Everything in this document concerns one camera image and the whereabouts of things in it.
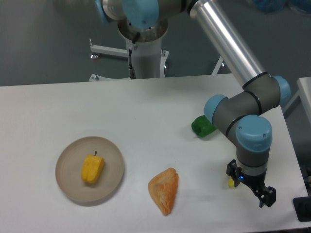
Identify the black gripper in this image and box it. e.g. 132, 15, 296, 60
226, 159, 276, 208

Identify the orange toy bread slice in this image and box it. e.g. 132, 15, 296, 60
148, 167, 179, 216

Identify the green toy pepper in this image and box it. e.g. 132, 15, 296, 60
191, 115, 217, 138

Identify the small yellow tag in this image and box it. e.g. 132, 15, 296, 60
228, 179, 234, 188

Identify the black device at table edge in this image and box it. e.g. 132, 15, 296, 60
293, 196, 311, 222

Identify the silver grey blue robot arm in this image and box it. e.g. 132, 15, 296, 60
95, 0, 291, 206

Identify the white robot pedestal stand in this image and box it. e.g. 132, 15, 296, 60
89, 19, 169, 79

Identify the yellow toy pepper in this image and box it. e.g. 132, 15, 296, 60
81, 151, 105, 184

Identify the beige round plate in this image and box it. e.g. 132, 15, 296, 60
55, 136, 124, 206

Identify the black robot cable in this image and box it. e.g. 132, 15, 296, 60
128, 32, 141, 80

